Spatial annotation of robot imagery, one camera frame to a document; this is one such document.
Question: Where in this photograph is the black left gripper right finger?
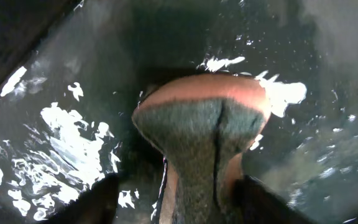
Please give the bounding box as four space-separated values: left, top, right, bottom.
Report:
232 175 313 224

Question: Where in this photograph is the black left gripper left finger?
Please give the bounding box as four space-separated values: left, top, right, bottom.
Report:
44 173 119 224

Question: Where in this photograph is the black plastic tray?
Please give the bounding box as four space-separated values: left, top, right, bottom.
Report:
0 0 358 223

